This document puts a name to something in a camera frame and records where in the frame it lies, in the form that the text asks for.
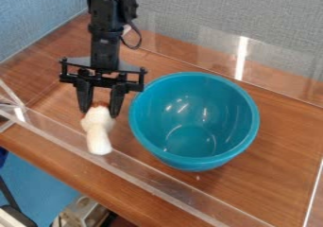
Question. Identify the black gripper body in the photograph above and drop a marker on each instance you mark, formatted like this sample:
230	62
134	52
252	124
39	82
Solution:
102	70

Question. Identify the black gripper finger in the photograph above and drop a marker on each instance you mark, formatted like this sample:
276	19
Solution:
116	99
84	90

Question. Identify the white plush mushroom brown cap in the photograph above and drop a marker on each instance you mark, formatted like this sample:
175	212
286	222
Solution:
98	123

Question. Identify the blue plastic bowl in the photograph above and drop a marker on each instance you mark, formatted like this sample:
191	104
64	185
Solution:
195	120

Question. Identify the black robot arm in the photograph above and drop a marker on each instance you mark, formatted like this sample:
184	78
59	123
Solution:
111	21

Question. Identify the clear acrylic front barrier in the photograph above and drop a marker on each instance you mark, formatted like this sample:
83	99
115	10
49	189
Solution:
144	194

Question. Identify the clear acrylic barrier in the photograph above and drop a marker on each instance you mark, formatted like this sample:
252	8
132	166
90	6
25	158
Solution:
144	194
282	70

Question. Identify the white device under table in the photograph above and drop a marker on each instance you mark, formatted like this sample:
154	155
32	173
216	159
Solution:
82	213

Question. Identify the clear acrylic back barrier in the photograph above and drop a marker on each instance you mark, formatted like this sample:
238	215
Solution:
282	70

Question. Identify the black stand leg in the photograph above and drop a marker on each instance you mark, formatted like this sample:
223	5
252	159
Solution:
11	215

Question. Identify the clear acrylic corner bracket left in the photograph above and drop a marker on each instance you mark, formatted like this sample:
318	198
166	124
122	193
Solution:
11	106

